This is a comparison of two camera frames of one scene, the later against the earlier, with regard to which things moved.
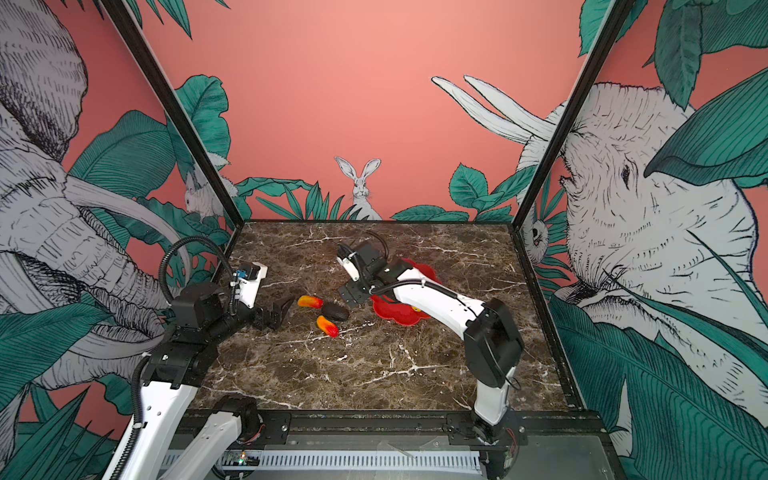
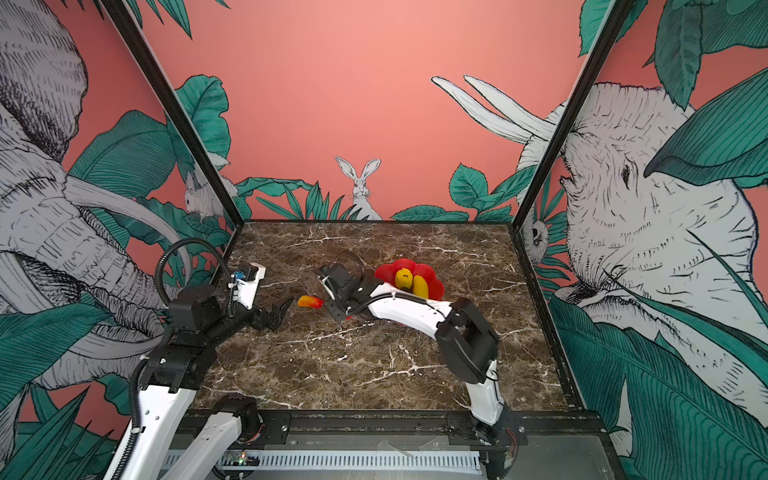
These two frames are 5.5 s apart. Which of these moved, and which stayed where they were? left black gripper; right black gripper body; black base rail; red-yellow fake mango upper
Moved: right black gripper body
Stayed: black base rail; left black gripper; red-yellow fake mango upper
